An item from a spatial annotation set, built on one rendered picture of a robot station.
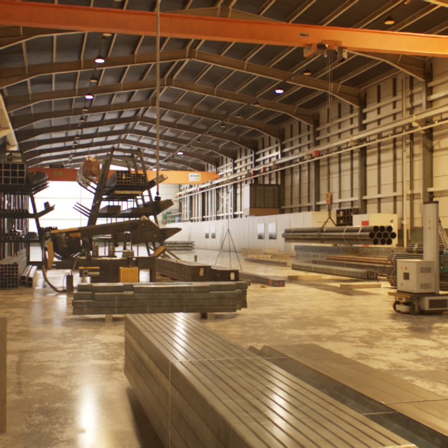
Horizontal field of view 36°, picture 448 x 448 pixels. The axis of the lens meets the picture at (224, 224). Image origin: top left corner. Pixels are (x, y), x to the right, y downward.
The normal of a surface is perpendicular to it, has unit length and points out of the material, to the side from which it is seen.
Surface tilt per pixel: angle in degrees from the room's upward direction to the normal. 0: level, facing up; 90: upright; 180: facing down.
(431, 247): 90
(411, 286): 90
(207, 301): 90
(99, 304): 90
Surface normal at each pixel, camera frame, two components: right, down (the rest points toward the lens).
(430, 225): -0.95, 0.00
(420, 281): 0.30, -0.02
